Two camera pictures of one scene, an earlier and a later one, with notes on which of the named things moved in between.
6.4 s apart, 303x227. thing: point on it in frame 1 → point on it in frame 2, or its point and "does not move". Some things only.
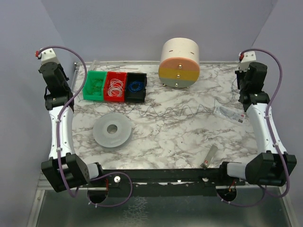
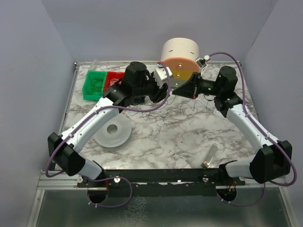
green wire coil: x=95 y=87 does not move
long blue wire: x=159 y=111 → x=206 y=104
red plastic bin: x=115 y=87 does not move
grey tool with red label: x=209 y=157 does not move
